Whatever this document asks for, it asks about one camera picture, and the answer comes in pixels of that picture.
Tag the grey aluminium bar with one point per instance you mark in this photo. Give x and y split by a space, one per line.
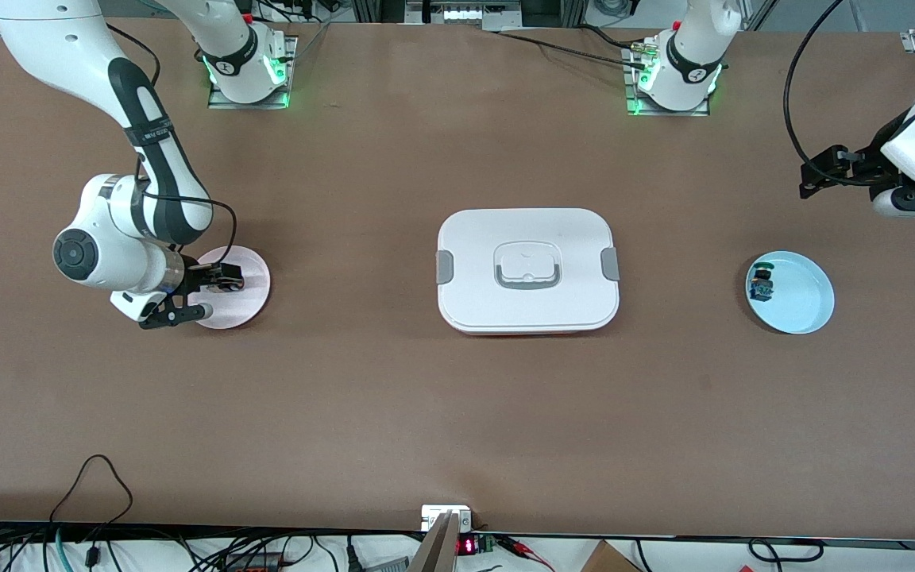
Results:
438 552

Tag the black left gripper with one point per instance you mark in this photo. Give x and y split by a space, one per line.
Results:
862 163

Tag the red digit display module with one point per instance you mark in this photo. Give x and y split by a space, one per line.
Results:
467 546

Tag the green and blue switch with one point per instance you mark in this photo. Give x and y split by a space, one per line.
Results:
762 287

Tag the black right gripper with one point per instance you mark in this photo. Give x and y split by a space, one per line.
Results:
197 279

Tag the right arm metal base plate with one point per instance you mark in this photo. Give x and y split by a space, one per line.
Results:
223 103

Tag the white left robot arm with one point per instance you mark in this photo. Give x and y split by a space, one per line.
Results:
692 63

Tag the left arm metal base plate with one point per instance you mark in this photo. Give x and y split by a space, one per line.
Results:
664 112

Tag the aluminium frame rail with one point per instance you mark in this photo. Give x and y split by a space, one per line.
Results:
505 16

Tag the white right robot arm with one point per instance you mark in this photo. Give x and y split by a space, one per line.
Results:
52 40

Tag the light blue round plate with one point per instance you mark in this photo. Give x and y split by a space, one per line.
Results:
803 298

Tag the brown cardboard piece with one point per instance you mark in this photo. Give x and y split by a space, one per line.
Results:
604 560

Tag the pink round plate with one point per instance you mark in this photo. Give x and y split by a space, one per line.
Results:
247 306

